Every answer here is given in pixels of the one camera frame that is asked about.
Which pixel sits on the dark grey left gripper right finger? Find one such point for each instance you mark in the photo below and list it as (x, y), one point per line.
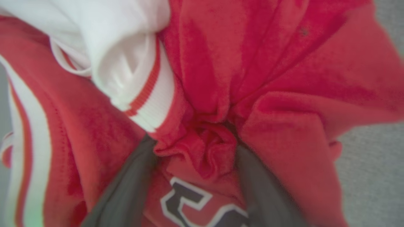
(268, 201)

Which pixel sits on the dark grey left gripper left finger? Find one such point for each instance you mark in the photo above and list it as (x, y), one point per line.
(126, 195)

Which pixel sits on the red and white sports jersey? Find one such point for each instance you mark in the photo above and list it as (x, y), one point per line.
(284, 63)

